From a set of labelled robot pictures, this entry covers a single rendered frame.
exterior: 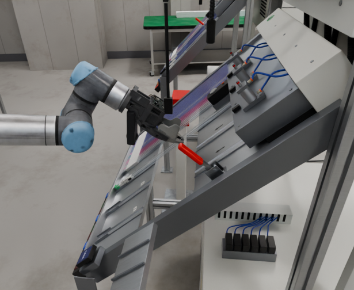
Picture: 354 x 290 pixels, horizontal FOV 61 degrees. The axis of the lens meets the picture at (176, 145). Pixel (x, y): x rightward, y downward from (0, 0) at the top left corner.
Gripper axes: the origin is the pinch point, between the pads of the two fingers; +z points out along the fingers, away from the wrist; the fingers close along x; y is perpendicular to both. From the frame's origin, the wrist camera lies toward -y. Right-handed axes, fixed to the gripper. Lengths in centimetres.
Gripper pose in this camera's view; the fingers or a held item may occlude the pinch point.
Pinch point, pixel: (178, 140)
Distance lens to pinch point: 91.2
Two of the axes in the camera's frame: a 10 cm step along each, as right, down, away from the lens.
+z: 8.4, 5.0, 2.2
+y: 5.4, -6.9, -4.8
